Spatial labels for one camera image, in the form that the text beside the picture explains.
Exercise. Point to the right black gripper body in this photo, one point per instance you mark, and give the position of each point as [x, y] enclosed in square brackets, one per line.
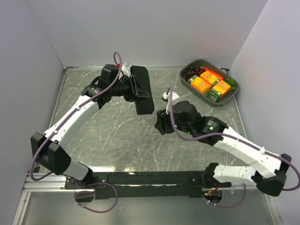
[183, 127]

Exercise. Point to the orange juice carton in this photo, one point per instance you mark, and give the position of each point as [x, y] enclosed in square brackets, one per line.
[218, 91]
[209, 78]
[199, 84]

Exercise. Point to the black zippered tool case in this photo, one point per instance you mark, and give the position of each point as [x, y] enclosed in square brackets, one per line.
[144, 101]

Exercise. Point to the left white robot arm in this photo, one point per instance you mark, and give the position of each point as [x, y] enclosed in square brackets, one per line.
[48, 148]

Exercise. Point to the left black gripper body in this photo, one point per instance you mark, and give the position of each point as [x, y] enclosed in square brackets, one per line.
[127, 88]

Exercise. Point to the orange carrot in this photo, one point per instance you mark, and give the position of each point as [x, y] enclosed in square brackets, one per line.
[214, 73]

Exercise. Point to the dark red grapes bunch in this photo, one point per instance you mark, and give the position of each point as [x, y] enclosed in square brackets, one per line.
[196, 70]

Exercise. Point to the green leaf vegetable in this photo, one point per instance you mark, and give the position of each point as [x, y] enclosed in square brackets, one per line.
[231, 82]

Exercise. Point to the grey plastic tray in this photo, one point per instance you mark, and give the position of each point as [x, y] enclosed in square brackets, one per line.
[204, 63]

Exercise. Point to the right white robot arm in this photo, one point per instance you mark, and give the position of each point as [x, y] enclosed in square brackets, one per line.
[264, 170]

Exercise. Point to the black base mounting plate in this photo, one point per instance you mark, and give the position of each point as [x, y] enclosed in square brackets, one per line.
[147, 184]

